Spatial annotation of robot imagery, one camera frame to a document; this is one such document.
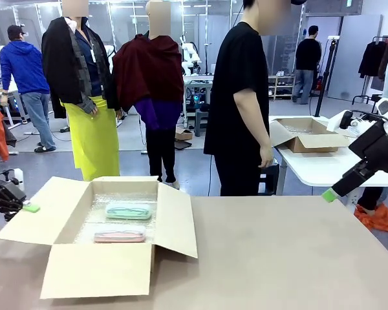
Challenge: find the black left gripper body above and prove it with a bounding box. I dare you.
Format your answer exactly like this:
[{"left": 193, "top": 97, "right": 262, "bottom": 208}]
[{"left": 0, "top": 178, "right": 27, "bottom": 222}]

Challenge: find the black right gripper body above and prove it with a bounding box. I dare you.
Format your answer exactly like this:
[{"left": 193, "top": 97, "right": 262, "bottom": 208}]
[{"left": 348, "top": 113, "right": 388, "bottom": 174}]

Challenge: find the pink glasses case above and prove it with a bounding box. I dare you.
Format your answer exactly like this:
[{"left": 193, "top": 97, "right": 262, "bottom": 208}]
[{"left": 93, "top": 225, "right": 147, "bottom": 243}]

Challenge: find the large cardboard box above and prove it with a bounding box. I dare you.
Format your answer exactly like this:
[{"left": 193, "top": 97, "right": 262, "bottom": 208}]
[{"left": 0, "top": 176, "right": 199, "bottom": 300}]

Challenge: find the mint green glasses case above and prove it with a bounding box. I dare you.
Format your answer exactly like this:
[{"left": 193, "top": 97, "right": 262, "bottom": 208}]
[{"left": 105, "top": 203, "right": 153, "bottom": 221}]

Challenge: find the person's bare right forearm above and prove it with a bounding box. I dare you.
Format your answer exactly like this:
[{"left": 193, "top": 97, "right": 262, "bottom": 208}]
[{"left": 234, "top": 89, "right": 274, "bottom": 152}]

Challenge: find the person's right hand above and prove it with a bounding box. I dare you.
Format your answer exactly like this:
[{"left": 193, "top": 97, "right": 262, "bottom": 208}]
[{"left": 258, "top": 145, "right": 275, "bottom": 169}]

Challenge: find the white side table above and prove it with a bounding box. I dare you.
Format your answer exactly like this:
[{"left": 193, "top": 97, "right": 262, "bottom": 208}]
[{"left": 268, "top": 115, "right": 388, "bottom": 207}]

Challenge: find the orange cloth on floor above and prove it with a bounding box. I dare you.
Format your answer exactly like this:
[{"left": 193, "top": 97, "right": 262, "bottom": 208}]
[{"left": 354, "top": 203, "right": 388, "bottom": 232}]

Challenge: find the open cardboard box with wrap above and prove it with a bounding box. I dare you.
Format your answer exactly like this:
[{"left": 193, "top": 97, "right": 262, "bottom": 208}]
[{"left": 270, "top": 117, "right": 353, "bottom": 154}]

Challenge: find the black metal chair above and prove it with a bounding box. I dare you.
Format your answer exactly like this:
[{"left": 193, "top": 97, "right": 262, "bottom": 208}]
[{"left": 352, "top": 94, "right": 382, "bottom": 106}]

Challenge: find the clear bubble wrap lining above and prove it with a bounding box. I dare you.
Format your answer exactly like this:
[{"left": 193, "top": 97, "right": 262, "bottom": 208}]
[{"left": 72, "top": 192, "right": 158, "bottom": 245}]

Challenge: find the clothes rack with dark garments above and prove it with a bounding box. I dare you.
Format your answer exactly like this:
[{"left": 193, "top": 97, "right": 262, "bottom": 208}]
[{"left": 357, "top": 35, "right": 388, "bottom": 81}]

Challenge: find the mannequin with yellow skirt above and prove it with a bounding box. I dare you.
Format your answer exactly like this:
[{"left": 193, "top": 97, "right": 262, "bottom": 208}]
[{"left": 41, "top": 0, "right": 122, "bottom": 181}]

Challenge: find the shoe rack with shoes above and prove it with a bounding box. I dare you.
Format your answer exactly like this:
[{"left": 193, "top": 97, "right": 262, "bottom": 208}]
[{"left": 268, "top": 70, "right": 297, "bottom": 100}]

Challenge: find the person in black sweater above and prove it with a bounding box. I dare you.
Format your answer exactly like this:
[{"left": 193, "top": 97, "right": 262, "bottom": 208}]
[{"left": 292, "top": 25, "right": 323, "bottom": 105}]

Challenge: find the person in blue hoodie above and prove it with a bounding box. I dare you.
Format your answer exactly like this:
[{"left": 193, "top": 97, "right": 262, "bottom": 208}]
[{"left": 0, "top": 25, "right": 58, "bottom": 153}]

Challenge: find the person in black t-shirt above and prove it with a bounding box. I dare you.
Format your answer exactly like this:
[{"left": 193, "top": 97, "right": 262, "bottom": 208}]
[{"left": 203, "top": 0, "right": 307, "bottom": 197}]

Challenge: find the small brown floor box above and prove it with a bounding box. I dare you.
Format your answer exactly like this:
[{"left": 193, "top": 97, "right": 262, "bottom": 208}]
[{"left": 175, "top": 127, "right": 194, "bottom": 141}]

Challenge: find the mannequin with maroon shawl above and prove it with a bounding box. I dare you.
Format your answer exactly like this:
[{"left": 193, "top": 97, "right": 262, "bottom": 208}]
[{"left": 112, "top": 0, "right": 185, "bottom": 191}]

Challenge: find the background metal workbench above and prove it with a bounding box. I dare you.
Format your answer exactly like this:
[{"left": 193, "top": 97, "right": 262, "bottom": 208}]
[{"left": 182, "top": 73, "right": 215, "bottom": 120}]

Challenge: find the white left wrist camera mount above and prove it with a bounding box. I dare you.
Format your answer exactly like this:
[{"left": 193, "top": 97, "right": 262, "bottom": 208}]
[{"left": 12, "top": 167, "right": 26, "bottom": 192}]

